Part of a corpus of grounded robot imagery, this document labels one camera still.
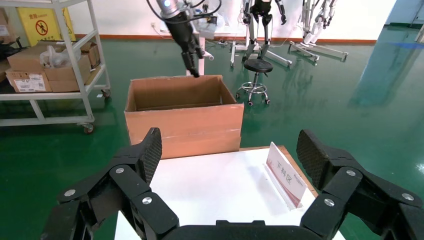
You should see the white wheeled shelving cart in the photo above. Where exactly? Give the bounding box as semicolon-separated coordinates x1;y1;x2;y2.
0;0;112;135

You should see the small dark cardboard box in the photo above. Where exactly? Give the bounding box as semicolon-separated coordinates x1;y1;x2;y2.
80;42;101;69

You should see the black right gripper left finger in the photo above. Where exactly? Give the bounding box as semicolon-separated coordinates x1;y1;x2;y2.
41;127;181;240

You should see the cardboard box with white label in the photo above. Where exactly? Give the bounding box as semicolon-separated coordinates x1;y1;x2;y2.
5;68;53;94

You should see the wide plain cardboard box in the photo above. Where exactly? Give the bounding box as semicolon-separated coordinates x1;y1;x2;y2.
6;43;69;73

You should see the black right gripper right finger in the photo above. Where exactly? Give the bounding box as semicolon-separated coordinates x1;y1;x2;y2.
296;129;424;240

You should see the acrylic sign with red print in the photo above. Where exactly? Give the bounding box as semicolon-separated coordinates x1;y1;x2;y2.
263;141;309;211

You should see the white humanoid robot on stand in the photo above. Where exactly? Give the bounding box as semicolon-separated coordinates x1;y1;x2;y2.
288;0;350;63

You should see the black and white humanoid robot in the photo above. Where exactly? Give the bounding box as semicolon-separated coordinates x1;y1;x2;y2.
240;0;288;61

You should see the clear plastic bag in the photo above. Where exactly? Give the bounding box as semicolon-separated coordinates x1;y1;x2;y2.
39;44;82;69

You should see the large open cardboard box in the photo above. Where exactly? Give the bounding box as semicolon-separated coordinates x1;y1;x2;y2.
124;74;245;161

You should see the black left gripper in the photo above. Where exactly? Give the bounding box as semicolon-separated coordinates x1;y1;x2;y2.
167;12;206;79

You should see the yellow warning sign board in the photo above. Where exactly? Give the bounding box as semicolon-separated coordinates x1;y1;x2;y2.
16;6;78;48

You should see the black stool with chrome base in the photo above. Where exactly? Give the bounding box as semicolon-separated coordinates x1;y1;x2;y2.
235;58;275;107

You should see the thick black cable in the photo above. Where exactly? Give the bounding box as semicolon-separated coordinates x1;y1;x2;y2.
145;0;177;25
185;0;223;18

